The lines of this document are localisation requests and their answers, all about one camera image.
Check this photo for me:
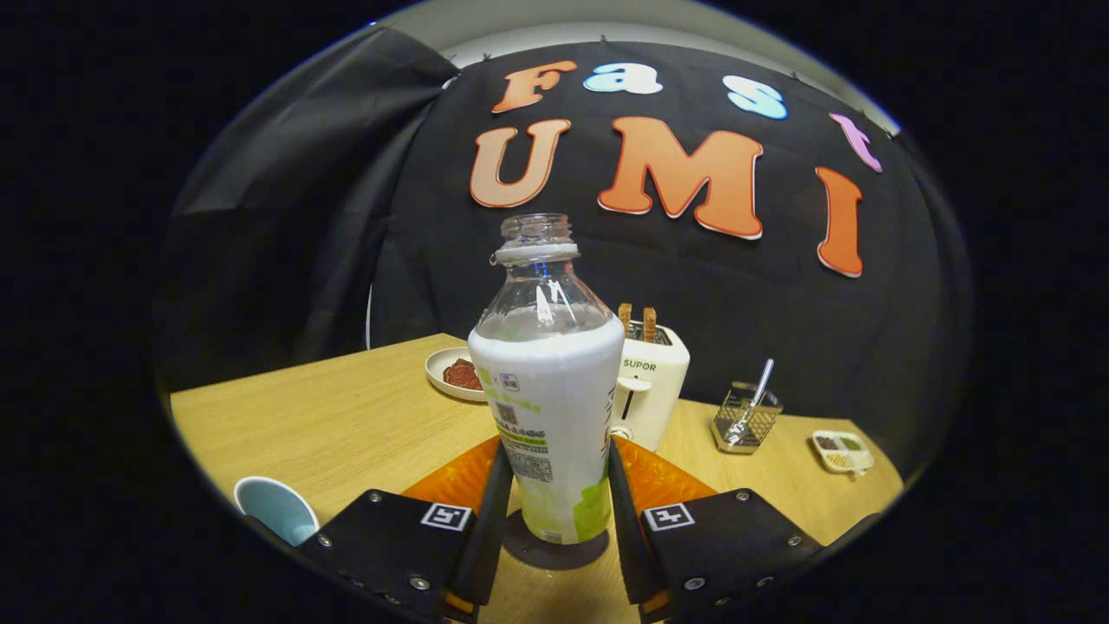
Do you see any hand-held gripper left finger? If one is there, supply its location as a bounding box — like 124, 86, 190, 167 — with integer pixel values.
299, 436, 516, 624

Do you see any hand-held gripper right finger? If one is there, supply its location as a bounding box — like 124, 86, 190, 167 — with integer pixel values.
606, 436, 824, 624

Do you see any dark brown round coaster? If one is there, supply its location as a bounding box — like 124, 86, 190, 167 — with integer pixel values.
503, 509, 611, 571

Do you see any clear juice bottle white label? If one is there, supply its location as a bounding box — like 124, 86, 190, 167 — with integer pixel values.
468, 214, 626, 545

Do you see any white cup blue inside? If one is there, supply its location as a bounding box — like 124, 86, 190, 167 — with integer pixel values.
234, 476, 321, 548

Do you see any cream white toaster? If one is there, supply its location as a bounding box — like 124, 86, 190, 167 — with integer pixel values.
606, 321, 691, 454

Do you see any small white plate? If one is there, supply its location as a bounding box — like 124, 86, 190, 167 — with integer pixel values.
425, 348, 489, 403

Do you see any wooden table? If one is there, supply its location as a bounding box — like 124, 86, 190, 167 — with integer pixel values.
169, 334, 906, 624

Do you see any metal spoon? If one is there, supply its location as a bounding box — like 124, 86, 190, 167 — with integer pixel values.
726, 358, 776, 447

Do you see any small divided white dish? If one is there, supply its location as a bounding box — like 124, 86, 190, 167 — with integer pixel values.
811, 430, 875, 475

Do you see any black backdrop cloth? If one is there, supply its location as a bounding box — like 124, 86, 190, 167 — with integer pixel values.
152, 24, 971, 478

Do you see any wire mesh cutlery holder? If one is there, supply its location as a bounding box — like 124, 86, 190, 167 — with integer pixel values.
711, 381, 784, 455

